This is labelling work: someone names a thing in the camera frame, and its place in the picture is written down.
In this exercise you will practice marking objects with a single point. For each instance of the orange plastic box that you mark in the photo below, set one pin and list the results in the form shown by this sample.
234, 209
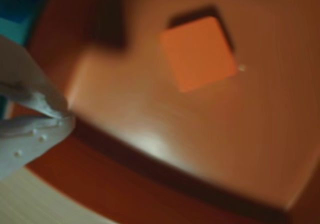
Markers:
200, 138

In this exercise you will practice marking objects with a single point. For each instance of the teal plastic box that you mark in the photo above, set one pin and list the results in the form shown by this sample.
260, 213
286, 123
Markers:
15, 21

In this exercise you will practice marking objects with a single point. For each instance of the orange cube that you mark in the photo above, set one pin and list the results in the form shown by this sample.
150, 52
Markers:
197, 56

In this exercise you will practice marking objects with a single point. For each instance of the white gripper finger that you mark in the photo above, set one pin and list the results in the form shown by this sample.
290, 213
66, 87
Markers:
27, 146
30, 78

